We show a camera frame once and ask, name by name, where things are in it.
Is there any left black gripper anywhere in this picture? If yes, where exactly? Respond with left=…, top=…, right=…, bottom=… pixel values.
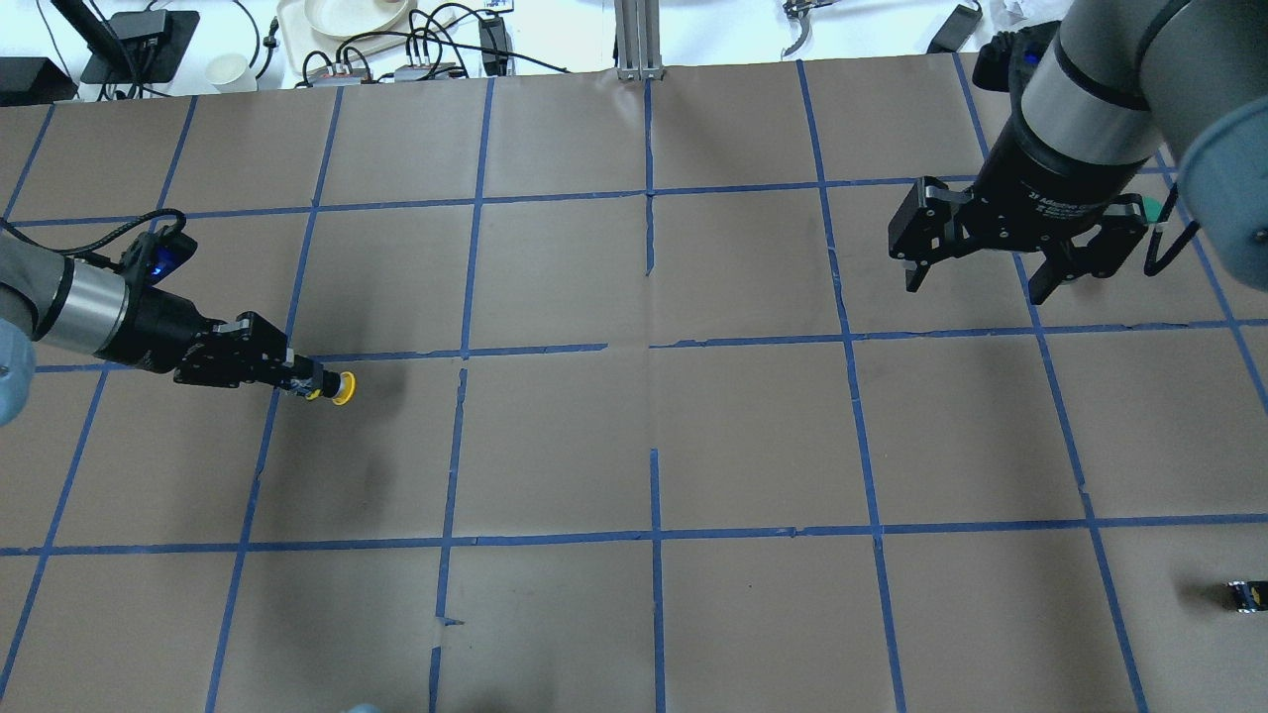
left=119, top=292, right=326, bottom=400

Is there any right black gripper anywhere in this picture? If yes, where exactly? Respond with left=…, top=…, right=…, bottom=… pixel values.
left=888, top=122, right=1150, bottom=306

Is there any yellow push button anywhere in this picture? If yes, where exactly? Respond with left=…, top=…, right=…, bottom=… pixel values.
left=299, top=369, right=358, bottom=406

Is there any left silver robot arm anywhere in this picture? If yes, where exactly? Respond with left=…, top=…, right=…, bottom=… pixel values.
left=1, top=225, right=356, bottom=424

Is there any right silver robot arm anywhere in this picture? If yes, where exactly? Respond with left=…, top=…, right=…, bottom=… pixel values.
left=888, top=1, right=1267, bottom=304

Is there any black stand base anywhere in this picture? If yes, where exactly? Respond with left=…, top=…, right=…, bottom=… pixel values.
left=72, top=9, right=202, bottom=85

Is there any black power adapter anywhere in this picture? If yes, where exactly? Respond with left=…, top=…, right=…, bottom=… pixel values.
left=924, top=1, right=984, bottom=55

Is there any usb hub board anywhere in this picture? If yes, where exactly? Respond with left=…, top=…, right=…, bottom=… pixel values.
left=306, top=63, right=366, bottom=88
left=392, top=62, right=467, bottom=84

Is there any white paper cup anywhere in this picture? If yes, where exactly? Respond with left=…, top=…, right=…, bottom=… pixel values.
left=204, top=53, right=257, bottom=94

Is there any beige plate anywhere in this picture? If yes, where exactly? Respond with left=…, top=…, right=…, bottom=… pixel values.
left=301, top=0, right=412, bottom=41

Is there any aluminium frame post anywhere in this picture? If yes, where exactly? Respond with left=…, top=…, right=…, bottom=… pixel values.
left=614, top=0, right=664, bottom=82

